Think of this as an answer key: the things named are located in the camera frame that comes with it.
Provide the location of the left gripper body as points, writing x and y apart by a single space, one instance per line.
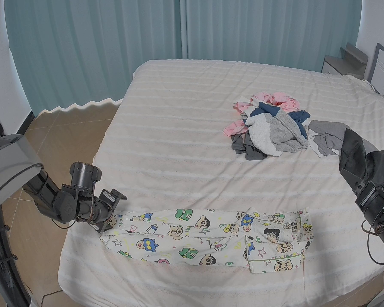
96 211

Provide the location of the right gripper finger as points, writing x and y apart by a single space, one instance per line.
355 185

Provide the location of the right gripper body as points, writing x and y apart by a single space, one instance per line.
379 216

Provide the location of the white printed pyjama top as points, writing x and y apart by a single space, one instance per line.
195 235

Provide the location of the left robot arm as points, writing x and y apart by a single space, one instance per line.
51 200

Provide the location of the pile of clothes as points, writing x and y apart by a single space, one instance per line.
268 129

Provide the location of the bed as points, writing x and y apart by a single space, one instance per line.
195 123

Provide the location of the dark grey garment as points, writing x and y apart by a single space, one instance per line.
355 152

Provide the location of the grey and white garment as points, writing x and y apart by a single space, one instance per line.
326 133

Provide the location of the grey bedside table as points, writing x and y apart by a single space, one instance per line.
337 66

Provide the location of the blue-green curtain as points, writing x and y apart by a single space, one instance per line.
259 21
83 43

